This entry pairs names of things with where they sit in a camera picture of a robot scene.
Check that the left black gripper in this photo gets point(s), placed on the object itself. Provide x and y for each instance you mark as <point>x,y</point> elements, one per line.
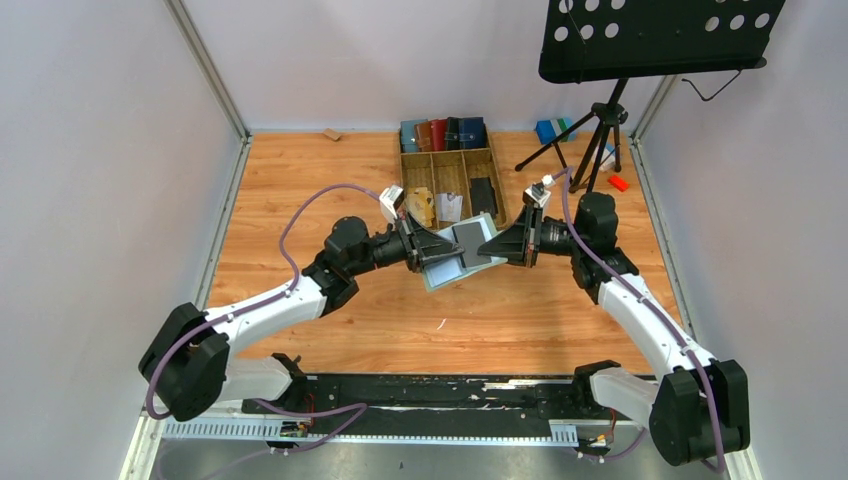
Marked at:
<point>409,245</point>

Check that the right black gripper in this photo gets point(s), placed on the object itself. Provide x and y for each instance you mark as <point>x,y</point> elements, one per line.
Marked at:
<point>530,235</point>

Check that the green card holder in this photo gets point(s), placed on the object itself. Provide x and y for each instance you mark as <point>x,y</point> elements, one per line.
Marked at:
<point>440,274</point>

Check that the grey credit card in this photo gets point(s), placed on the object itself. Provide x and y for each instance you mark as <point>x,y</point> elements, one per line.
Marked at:
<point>449,207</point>

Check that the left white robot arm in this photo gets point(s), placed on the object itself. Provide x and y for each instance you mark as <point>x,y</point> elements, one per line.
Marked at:
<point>193,363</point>

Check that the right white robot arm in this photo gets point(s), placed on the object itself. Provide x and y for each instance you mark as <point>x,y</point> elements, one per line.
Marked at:
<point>698,406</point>

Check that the gold cards pile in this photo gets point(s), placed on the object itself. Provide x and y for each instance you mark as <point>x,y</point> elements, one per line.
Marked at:
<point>420,204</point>

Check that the black card in tray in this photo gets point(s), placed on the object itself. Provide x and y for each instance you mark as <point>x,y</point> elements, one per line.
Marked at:
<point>483,198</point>

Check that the wicker tray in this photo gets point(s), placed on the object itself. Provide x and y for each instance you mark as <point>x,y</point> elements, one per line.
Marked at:
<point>452,172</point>

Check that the light blue wallet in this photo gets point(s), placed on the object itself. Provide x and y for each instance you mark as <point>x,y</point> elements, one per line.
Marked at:
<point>408,136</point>

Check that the red small block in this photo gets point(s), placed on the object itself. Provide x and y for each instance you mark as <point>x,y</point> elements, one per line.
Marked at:
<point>619,183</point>

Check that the black wallet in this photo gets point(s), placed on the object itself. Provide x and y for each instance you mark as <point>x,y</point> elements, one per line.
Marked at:
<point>451,135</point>

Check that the brown wallet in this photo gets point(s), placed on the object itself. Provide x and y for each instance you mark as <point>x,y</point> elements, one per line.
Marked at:
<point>423,136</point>

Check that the white blue small object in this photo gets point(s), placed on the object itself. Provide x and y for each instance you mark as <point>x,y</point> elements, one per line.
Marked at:
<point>608,158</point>

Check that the blue green white block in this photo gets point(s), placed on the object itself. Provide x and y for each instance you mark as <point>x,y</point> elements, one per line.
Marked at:
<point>548,130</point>

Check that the red wallet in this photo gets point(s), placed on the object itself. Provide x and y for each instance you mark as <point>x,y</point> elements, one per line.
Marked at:
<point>438,134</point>

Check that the dark blue wallet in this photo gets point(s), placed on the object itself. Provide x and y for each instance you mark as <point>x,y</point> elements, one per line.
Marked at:
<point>471,133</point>

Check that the small cardboard piece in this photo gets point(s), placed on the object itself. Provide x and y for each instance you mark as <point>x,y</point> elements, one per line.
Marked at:
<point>332,134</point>

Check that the black music stand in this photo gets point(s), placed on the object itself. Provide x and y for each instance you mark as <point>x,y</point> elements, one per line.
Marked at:
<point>587,41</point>

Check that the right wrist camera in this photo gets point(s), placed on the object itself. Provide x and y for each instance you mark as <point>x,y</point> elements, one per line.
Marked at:
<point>538,194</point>

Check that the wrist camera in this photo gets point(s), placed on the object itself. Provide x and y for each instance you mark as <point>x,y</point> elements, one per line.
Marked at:
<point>391,199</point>
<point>538,194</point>

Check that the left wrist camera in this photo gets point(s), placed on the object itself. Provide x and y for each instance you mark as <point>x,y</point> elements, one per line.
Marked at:
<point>391,199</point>

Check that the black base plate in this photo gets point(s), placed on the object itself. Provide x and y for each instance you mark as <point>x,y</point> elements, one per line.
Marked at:
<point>473,406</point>

